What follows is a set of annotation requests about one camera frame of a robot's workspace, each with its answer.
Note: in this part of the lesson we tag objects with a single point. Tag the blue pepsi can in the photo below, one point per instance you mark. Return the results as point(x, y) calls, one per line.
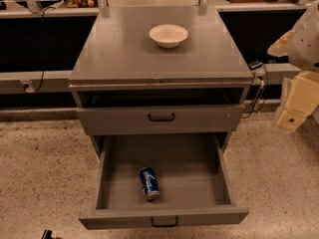
point(150, 184)

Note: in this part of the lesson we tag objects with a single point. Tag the small black device on rail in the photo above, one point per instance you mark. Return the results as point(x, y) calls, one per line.
point(255, 65)

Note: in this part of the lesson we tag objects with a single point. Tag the open grey middle drawer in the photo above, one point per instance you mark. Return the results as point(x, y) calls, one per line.
point(191, 174)

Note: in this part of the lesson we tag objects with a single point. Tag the black drawer handle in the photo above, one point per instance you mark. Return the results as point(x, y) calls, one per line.
point(161, 119)
point(164, 222)

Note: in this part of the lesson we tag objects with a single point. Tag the black object on floor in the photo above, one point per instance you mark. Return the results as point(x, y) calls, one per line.
point(47, 234)

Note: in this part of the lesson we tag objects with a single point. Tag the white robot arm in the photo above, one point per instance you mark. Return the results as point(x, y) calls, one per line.
point(300, 45)

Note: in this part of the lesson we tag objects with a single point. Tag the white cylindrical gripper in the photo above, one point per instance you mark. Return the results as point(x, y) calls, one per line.
point(306, 47)

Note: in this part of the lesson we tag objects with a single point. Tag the white ceramic bowl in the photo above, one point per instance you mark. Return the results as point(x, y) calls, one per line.
point(168, 35)

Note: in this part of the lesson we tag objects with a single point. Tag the black middle drawer handle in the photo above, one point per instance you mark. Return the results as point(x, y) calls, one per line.
point(164, 222)

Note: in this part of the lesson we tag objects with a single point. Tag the grey drawer cabinet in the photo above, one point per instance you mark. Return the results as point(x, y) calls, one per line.
point(121, 66)

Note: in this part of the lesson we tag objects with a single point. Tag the black top drawer handle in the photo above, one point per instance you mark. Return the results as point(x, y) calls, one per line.
point(161, 119)

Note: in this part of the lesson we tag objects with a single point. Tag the closed grey top drawer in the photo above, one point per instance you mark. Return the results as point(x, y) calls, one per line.
point(134, 120)

